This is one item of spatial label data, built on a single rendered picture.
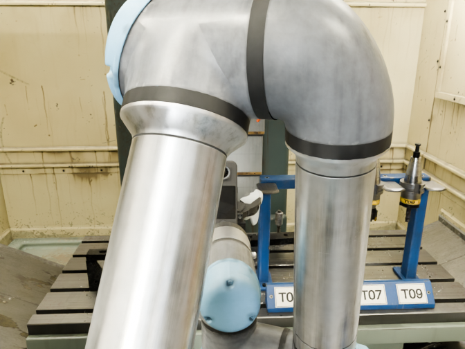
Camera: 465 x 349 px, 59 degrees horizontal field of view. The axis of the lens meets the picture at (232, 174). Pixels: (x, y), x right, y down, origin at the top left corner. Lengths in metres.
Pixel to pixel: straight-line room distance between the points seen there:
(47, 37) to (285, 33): 1.82
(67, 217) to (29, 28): 0.91
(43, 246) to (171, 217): 2.02
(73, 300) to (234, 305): 0.81
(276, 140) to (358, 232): 1.28
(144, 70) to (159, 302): 0.18
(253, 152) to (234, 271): 1.15
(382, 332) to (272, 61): 0.97
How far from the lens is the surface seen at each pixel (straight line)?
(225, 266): 0.51
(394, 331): 1.22
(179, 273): 0.32
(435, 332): 1.27
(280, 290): 1.14
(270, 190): 1.05
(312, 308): 0.47
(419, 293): 1.25
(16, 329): 1.60
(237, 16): 0.34
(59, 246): 2.29
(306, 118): 0.34
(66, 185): 2.20
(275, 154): 1.68
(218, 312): 0.51
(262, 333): 0.57
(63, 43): 2.07
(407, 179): 1.17
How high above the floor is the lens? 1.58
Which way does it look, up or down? 18 degrees down
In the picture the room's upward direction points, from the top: straight up
